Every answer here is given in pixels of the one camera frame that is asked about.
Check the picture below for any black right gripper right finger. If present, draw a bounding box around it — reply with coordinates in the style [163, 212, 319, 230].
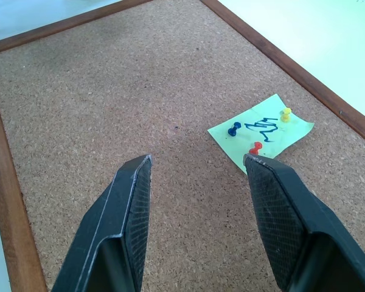
[243, 153, 365, 292]

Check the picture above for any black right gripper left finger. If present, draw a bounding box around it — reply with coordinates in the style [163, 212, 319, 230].
[50, 154, 153, 292]

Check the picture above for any green sticky note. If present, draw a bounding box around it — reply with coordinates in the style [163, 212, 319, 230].
[207, 93, 315, 176]

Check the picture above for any yellow push pin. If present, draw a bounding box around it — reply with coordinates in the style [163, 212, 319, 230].
[279, 107, 293, 123]

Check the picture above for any blue push pin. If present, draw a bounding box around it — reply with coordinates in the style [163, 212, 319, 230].
[227, 121, 242, 137]

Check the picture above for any cork board with wooden frame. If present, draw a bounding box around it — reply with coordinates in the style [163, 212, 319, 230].
[0, 0, 365, 292]

